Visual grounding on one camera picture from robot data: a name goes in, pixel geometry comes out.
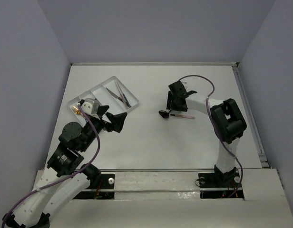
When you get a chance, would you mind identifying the purple spoon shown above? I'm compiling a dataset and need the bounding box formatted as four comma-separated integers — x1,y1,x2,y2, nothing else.
158,109,172,119

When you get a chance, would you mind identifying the gold spoon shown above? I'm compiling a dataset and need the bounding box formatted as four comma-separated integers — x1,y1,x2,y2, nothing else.
71,106,86,120

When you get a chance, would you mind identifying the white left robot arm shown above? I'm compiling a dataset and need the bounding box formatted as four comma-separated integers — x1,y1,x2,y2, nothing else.
1,102,127,228

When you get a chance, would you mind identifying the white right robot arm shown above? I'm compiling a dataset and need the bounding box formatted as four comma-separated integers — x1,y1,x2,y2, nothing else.
166,81,247,190

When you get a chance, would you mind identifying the white cutlery tray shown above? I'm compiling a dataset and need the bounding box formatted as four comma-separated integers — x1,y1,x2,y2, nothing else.
67,76,139,123

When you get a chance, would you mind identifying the dark handled knife in tray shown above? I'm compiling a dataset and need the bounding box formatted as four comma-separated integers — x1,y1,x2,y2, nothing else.
106,87,129,108

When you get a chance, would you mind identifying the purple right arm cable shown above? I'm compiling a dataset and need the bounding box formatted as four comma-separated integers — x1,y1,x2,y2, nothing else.
179,75,244,198

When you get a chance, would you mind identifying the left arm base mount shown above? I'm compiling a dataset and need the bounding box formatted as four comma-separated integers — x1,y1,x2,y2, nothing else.
74,172,115,200

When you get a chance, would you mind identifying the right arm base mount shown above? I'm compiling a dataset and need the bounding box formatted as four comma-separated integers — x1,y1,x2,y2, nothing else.
195,172,244,199

